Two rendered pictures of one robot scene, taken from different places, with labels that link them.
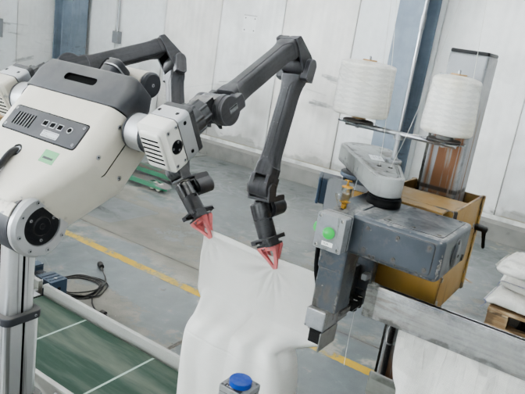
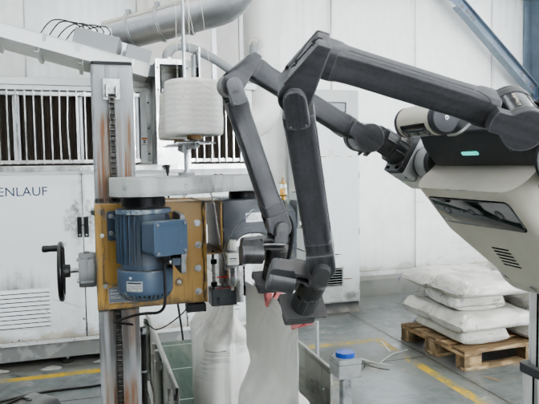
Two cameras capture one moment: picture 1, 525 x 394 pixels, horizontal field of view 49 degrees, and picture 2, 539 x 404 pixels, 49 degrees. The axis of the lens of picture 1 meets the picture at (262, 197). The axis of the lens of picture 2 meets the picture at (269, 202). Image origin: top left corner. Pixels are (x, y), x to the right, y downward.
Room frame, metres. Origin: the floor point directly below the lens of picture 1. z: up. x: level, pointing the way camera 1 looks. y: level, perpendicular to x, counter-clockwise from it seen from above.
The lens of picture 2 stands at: (2.83, 1.01, 1.44)
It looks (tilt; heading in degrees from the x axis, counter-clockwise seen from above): 3 degrees down; 221
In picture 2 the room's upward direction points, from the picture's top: 1 degrees counter-clockwise
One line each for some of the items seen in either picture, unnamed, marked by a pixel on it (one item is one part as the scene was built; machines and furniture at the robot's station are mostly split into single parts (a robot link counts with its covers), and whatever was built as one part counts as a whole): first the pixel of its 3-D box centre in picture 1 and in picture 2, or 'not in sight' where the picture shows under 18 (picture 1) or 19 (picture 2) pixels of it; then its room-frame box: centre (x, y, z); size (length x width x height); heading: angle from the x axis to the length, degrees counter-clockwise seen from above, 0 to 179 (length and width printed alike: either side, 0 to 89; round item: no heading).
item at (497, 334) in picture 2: not in sight; (459, 325); (-1.43, -0.84, 0.20); 0.66 x 0.44 x 0.12; 58
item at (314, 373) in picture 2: not in sight; (285, 375); (0.93, -0.59, 0.53); 1.05 x 0.02 x 0.41; 58
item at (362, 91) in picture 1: (364, 89); (193, 108); (1.73, -0.25, 1.61); 0.17 x 0.17 x 0.17
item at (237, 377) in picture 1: (240, 383); (345, 354); (1.32, -0.02, 0.84); 0.06 x 0.06 x 0.02
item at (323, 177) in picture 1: (327, 192); (164, 241); (1.87, -0.21, 1.25); 0.10 x 0.08 x 0.12; 173
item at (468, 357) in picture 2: not in sight; (495, 336); (-1.74, -0.68, 0.07); 1.20 x 0.82 x 0.14; 150
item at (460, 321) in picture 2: not in sight; (480, 315); (-1.38, -0.65, 0.32); 0.66 x 0.43 x 0.15; 150
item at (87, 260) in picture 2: not in sight; (86, 268); (1.88, -0.58, 1.14); 0.11 x 0.06 x 0.11; 58
